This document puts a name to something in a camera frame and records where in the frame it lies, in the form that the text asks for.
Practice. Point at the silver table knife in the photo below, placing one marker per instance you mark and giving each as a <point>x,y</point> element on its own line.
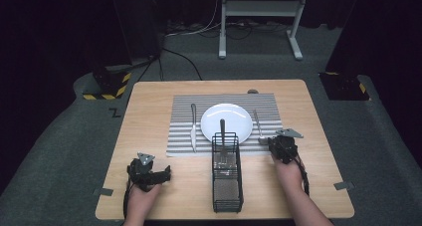
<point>193,126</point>

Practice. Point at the person's left hand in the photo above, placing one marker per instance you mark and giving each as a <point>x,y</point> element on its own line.
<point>142,199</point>

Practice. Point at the dark upright panel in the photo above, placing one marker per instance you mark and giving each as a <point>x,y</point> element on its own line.
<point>139,20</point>

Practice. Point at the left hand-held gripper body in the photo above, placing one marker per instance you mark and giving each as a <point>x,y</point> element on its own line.
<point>144,174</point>

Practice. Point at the silver spoon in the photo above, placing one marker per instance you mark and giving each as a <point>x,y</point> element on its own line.
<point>259,126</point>

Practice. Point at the person's right hand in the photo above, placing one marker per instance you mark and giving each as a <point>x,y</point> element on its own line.
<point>290,174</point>

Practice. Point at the grey tape strip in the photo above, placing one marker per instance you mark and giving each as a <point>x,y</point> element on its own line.
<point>343,185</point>
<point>103,191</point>

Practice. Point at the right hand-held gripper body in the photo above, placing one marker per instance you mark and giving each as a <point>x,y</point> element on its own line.
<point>287,148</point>

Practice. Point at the black yellow striped stand base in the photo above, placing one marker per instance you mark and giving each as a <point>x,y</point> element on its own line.
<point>109,86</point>
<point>343,86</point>

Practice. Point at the grey striped placemat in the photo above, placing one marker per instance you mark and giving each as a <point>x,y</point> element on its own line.
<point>182,126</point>

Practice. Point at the white metal stand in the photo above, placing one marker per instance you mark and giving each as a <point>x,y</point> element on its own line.
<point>262,7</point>

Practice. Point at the white round plate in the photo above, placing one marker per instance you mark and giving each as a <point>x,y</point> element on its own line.
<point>232,114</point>

